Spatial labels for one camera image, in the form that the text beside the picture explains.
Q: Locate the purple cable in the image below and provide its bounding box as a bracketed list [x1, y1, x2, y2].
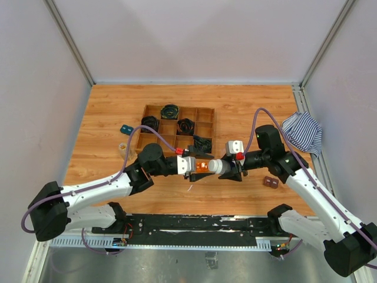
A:
[21, 124, 186, 255]
[236, 107, 377, 269]

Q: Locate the black coiled cable right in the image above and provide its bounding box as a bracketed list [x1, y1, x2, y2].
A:
[193, 135, 213, 153]

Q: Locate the black red coiled cable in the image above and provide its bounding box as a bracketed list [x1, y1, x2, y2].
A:
[176, 117, 196, 136]

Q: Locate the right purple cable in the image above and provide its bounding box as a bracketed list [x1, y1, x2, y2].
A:
[236, 107, 377, 269]

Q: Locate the striped cloth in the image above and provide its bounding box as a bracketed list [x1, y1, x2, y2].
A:
[281, 111, 322, 158]

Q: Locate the black coiled cable left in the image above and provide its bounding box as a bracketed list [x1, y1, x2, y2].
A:
[140, 115, 160, 133]

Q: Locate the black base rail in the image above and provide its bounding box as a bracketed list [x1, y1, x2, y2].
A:
[89, 214, 292, 249]

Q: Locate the white cap pill bottle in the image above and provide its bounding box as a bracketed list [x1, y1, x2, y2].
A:
[208, 159, 235, 175]

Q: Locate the orange pill box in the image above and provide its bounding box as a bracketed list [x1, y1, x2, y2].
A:
[196, 161, 210, 173]

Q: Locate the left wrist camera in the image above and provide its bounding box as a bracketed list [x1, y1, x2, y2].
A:
[177, 156, 196, 176]

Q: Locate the teal bottle cap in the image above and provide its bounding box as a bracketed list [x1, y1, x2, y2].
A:
[120, 124, 134, 136]

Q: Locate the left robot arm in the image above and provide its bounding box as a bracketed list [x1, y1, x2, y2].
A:
[27, 143, 213, 242]

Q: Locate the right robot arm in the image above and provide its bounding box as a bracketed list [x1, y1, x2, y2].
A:
[209, 125, 376, 277]

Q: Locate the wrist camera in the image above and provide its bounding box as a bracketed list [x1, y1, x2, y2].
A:
[177, 156, 196, 176]
[226, 140, 244, 160]

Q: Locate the black green coiled cable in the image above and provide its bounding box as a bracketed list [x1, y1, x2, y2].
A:
[160, 103, 180, 120]

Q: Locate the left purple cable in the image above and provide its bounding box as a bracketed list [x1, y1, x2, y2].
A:
[21, 124, 186, 255]

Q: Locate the wooden compartment tray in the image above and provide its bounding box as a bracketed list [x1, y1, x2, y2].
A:
[135, 104, 216, 157]

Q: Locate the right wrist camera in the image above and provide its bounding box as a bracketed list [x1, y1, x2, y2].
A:
[226, 140, 244, 160]

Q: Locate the brown pill box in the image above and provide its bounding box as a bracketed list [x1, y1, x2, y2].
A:
[263, 176, 279, 189]

